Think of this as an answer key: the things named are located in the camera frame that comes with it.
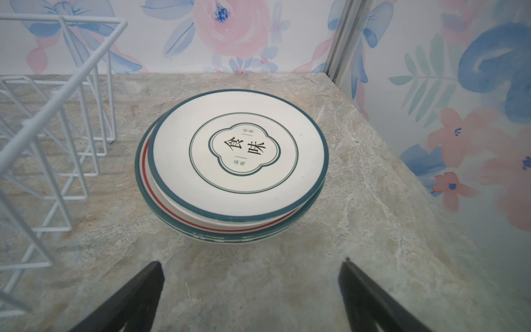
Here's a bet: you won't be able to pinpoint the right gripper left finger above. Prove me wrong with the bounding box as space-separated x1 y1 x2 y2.
71 261 165 331

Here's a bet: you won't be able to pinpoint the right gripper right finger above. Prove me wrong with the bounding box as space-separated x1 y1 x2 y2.
338 258 431 332

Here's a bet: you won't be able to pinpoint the white front plate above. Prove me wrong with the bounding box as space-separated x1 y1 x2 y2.
147 89 329 224

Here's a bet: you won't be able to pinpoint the white wire dish rack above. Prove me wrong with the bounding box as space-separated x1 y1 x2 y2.
1 7 127 319

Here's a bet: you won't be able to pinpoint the white plate black characters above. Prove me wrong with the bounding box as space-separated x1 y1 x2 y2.
141 151 301 233

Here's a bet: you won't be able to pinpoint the right aluminium corner post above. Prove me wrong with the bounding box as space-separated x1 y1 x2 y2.
324 0 373 83

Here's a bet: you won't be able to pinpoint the white plate green red rim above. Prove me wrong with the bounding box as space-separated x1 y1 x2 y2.
134 123 323 244

